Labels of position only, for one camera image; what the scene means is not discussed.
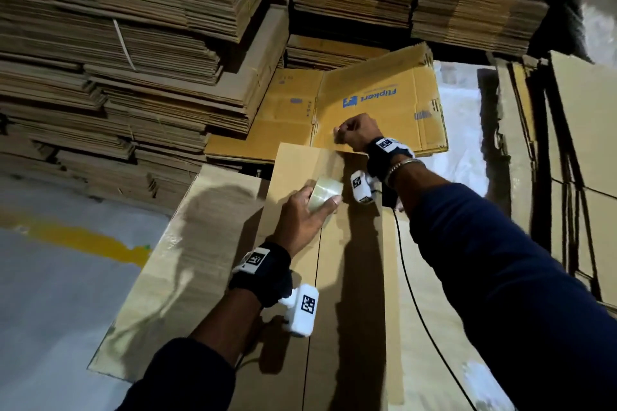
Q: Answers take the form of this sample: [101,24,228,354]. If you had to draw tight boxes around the person's left hand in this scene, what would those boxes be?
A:
[273,177,343,258]

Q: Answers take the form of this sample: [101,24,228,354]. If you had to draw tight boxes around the person's right hand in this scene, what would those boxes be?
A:
[334,113,385,155]

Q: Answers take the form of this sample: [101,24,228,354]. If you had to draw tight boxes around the clear tape roll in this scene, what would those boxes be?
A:
[307,177,345,214]

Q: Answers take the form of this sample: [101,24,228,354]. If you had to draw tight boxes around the brown cardboard box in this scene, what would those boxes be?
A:
[229,143,406,411]

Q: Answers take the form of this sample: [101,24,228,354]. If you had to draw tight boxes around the person's right forearm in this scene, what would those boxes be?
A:
[386,163,617,411]

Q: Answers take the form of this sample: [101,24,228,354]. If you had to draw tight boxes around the person's left forearm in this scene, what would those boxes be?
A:
[116,285,276,411]

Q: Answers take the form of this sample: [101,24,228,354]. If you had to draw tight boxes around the pile of brown cartons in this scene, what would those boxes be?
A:
[487,49,617,311]

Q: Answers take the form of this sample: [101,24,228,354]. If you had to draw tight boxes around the stacks of flat cardboard bundles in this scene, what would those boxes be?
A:
[0,0,551,214]

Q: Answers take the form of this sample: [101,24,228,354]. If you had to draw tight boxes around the black right wrist band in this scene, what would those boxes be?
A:
[364,136,416,184]

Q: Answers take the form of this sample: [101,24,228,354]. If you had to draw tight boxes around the yellow carton with blue print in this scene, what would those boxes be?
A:
[310,42,451,157]

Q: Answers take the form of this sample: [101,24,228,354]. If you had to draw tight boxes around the white plastic sack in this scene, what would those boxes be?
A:
[429,59,522,200]

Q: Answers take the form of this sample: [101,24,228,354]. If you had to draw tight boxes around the plywood work board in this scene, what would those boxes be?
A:
[89,163,512,411]

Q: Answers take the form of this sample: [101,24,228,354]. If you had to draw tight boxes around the silver bracelet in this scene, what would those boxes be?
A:
[386,157,425,186]

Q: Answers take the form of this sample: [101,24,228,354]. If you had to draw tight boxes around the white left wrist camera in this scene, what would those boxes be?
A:
[280,283,320,338]

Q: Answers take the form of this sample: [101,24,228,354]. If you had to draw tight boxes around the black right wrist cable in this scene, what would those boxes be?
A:
[390,205,478,411]

